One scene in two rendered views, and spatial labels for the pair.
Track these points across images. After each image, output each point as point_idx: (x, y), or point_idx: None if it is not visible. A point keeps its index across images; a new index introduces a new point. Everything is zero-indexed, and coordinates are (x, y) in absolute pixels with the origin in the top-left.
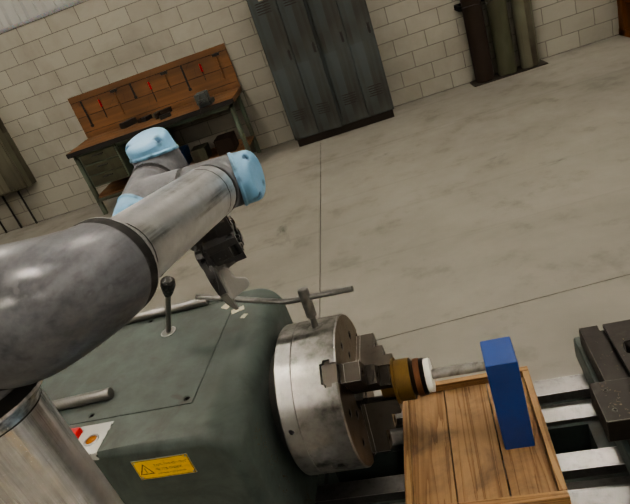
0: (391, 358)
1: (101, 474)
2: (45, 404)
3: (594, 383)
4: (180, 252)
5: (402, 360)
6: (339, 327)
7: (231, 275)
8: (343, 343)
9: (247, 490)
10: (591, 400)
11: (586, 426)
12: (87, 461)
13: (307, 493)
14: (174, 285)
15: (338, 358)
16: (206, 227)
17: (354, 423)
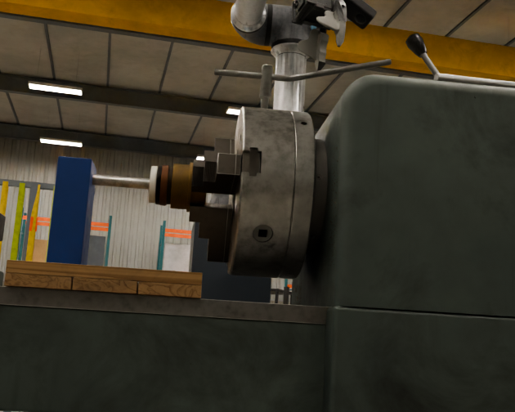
0: (191, 163)
1: (277, 94)
2: (277, 59)
3: None
4: (238, 12)
5: (179, 163)
6: (239, 116)
7: (309, 37)
8: (238, 134)
9: None
10: None
11: None
12: (275, 85)
13: (302, 290)
14: (406, 44)
15: (235, 136)
16: (239, 2)
17: (230, 199)
